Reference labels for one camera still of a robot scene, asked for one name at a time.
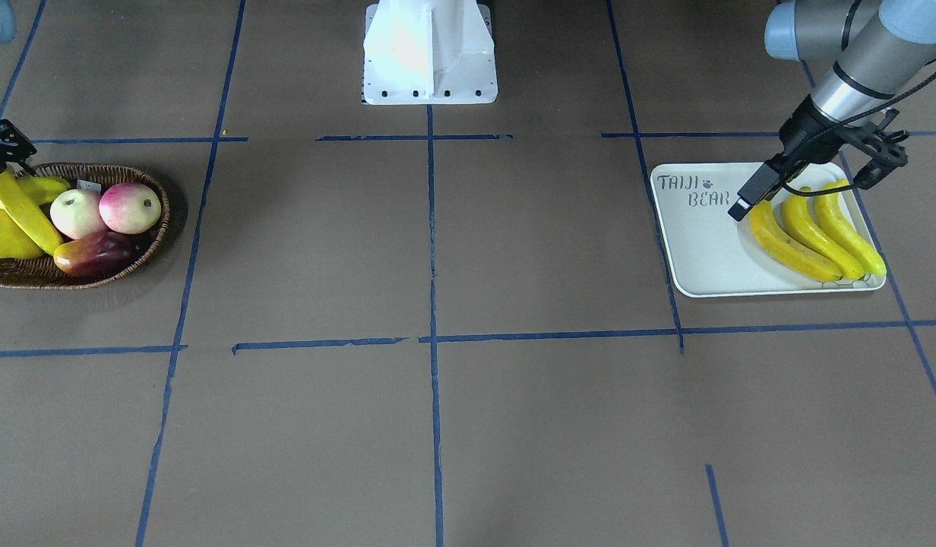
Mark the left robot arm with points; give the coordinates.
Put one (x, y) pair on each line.
(876, 48)

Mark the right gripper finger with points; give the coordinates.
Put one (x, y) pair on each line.
(15, 148)

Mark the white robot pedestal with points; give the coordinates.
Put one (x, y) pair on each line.
(429, 53)

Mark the white bear tray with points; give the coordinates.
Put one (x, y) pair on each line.
(712, 255)

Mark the pale green apple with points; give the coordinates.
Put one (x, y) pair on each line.
(76, 214)

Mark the yellow banana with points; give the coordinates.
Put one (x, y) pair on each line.
(800, 225)
(782, 248)
(27, 215)
(830, 218)

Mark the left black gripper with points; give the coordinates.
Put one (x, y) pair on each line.
(802, 134)

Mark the red mango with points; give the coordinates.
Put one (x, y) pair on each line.
(100, 254)

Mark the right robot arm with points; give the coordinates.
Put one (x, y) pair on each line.
(7, 27)

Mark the brown wicker basket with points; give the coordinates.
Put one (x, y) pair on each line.
(42, 273)

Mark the red-green apple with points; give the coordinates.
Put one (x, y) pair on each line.
(130, 208)

